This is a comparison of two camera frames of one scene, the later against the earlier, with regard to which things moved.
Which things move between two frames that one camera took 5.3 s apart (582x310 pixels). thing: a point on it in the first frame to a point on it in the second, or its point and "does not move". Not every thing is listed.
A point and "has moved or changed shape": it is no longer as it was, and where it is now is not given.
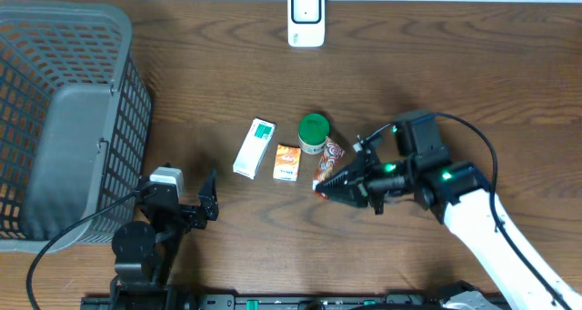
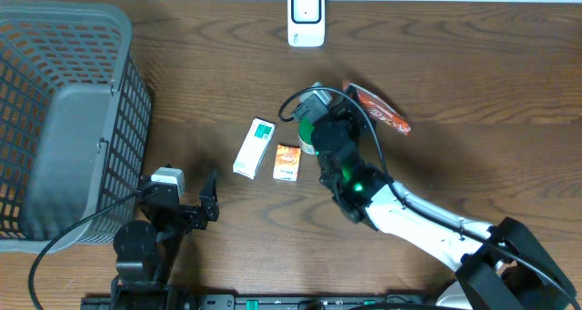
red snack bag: [332, 154] has moved or changed shape
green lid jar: [313, 130] does not move
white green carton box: [255, 147] does not move
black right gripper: [353, 190] to [351, 111]
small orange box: [286, 163] does not move
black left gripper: [193, 217] does not move
